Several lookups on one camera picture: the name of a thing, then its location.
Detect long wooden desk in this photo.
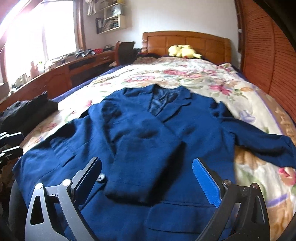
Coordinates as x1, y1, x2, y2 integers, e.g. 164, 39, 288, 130
1, 51, 115, 111

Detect wooden desk chair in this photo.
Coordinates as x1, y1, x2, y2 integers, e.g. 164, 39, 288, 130
114, 41, 135, 66

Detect yellow plush toy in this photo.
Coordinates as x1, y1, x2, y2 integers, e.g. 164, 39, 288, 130
168, 45, 202, 59

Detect red bowl on desk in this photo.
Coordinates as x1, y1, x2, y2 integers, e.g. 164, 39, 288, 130
93, 48, 103, 54

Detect floral bed blanket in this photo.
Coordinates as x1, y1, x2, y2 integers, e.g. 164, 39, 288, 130
22, 57, 295, 240

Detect window with wooden frame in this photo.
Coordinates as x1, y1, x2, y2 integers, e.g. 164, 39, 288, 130
1, 1, 86, 83

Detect tied white curtain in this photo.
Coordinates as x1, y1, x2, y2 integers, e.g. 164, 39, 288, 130
85, 0, 98, 16

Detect black folded clothes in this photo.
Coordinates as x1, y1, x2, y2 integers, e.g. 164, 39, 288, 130
1, 92, 58, 136

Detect navy blue suit jacket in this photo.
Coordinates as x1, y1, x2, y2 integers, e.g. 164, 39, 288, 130
13, 85, 295, 240

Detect wooden louvred wardrobe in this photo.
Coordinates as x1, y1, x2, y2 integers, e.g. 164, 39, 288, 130
235, 1, 295, 118

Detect white wall shelf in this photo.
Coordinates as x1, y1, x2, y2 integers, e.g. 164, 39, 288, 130
95, 1, 126, 34

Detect wooden bed headboard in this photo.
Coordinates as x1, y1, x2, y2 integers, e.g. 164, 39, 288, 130
142, 31, 232, 65

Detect pink bottle on desk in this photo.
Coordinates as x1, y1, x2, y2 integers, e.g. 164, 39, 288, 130
30, 61, 40, 79

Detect dark blue bed sheet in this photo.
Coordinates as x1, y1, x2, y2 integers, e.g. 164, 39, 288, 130
52, 64, 128, 103

